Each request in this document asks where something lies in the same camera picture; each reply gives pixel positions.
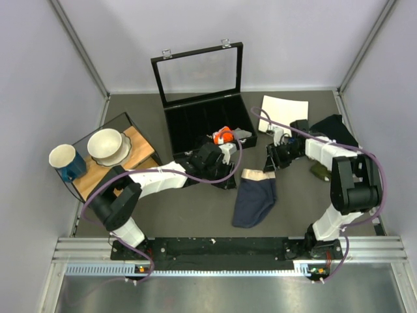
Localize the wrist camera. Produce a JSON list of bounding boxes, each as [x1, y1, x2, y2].
[[219, 143, 237, 164], [266, 125, 285, 147]]

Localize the orange rolled garment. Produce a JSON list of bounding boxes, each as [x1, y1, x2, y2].
[[212, 126, 235, 145]]

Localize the blue mug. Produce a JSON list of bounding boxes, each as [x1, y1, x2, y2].
[[48, 144, 87, 183]]

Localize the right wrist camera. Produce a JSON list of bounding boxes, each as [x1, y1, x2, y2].
[[266, 125, 285, 147]]

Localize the black compartment box with lid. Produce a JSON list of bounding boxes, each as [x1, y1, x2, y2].
[[151, 39, 257, 160]]

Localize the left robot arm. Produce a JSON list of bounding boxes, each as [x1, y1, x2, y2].
[[86, 142, 240, 259]]

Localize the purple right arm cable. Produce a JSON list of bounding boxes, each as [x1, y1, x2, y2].
[[250, 106, 388, 284]]

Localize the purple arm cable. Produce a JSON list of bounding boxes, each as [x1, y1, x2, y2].
[[79, 128, 244, 284], [250, 106, 388, 284]]

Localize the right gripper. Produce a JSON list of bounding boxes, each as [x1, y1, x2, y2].
[[263, 141, 304, 173]]

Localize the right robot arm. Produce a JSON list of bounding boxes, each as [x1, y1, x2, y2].
[[264, 120, 382, 260]]

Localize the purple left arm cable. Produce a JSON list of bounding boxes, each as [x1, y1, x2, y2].
[[79, 128, 244, 284]]

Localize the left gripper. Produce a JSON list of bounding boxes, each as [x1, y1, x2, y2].
[[203, 157, 237, 190]]

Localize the navy underwear with cream waistband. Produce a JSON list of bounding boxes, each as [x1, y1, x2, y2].
[[232, 169, 278, 228]]

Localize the black rolled garment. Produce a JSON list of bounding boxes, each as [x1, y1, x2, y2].
[[195, 134, 214, 149]]

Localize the white square plate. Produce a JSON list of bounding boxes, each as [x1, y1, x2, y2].
[[259, 95, 309, 126]]

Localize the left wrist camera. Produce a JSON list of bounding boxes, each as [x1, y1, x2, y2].
[[219, 143, 237, 164]]

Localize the white saucer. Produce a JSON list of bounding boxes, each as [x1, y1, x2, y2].
[[91, 132, 132, 167]]

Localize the grey slotted cable duct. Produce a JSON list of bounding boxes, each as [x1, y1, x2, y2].
[[65, 262, 314, 278]]

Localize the white ceramic bowl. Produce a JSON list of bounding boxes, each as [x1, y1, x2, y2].
[[87, 128, 124, 159]]

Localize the grey rolled garment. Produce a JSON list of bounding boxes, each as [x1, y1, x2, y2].
[[233, 128, 252, 140]]

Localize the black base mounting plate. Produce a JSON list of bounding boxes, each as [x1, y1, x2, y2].
[[109, 236, 343, 270]]

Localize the wooden shelf with black frame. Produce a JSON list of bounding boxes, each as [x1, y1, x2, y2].
[[48, 112, 162, 203]]

